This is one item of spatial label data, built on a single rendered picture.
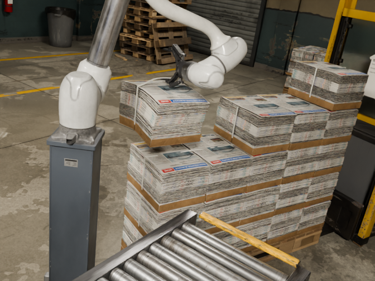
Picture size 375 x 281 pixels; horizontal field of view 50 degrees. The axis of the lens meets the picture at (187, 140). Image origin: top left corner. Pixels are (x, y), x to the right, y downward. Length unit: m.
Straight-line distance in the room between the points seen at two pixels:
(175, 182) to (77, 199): 0.47
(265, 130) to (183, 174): 0.56
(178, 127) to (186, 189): 0.34
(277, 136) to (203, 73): 0.84
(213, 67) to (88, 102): 0.54
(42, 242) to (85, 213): 0.97
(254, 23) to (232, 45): 7.68
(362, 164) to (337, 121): 0.74
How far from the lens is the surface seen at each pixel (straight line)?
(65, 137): 1.77
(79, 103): 1.71
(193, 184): 2.08
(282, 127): 2.37
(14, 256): 2.76
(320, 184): 2.87
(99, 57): 1.88
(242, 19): 9.58
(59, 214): 1.95
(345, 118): 2.77
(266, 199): 2.52
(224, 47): 1.74
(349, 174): 3.46
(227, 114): 2.41
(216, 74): 1.66
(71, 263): 2.10
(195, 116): 1.94
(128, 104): 2.05
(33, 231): 2.96
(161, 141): 1.90
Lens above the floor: 1.71
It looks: 22 degrees down
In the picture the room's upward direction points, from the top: 8 degrees clockwise
